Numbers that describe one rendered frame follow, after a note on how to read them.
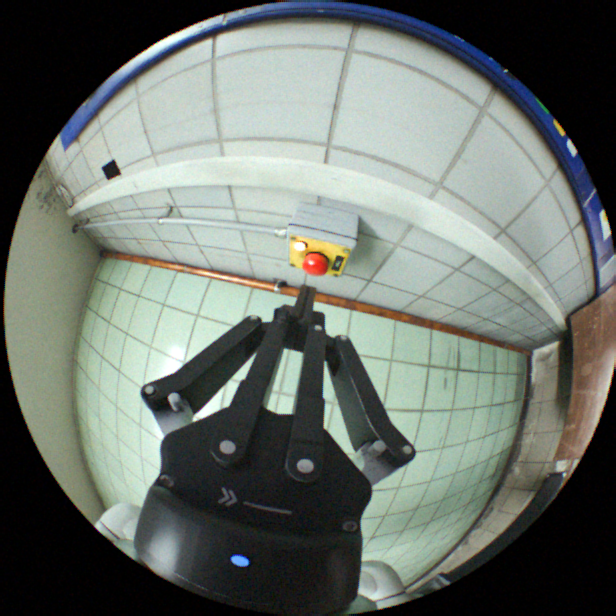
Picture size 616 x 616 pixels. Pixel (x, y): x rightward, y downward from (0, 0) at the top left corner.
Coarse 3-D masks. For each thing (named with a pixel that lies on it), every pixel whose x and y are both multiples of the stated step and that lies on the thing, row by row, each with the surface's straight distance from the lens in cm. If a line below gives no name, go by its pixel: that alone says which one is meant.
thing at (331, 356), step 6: (318, 312) 18; (312, 318) 17; (318, 318) 17; (324, 318) 17; (312, 324) 16; (318, 324) 16; (324, 324) 16; (330, 336) 15; (330, 342) 14; (330, 348) 14; (330, 354) 14; (336, 354) 14; (330, 360) 15; (336, 360) 14
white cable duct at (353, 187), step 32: (192, 160) 37; (224, 160) 32; (256, 160) 30; (288, 160) 29; (96, 192) 70; (128, 192) 54; (320, 192) 30; (352, 192) 29; (384, 192) 29; (416, 224) 33; (448, 224) 33; (480, 256) 41; (512, 256) 46
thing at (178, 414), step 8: (176, 400) 9; (184, 400) 10; (168, 408) 10; (176, 408) 10; (184, 408) 10; (152, 416) 11; (160, 416) 10; (168, 416) 10; (176, 416) 10; (184, 416) 10; (192, 416) 11; (160, 424) 10; (168, 424) 10; (176, 424) 10; (184, 424) 10; (168, 432) 10
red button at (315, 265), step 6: (306, 258) 31; (312, 258) 30; (318, 258) 30; (324, 258) 31; (306, 264) 30; (312, 264) 30; (318, 264) 30; (324, 264) 30; (306, 270) 31; (312, 270) 31; (318, 270) 30; (324, 270) 31
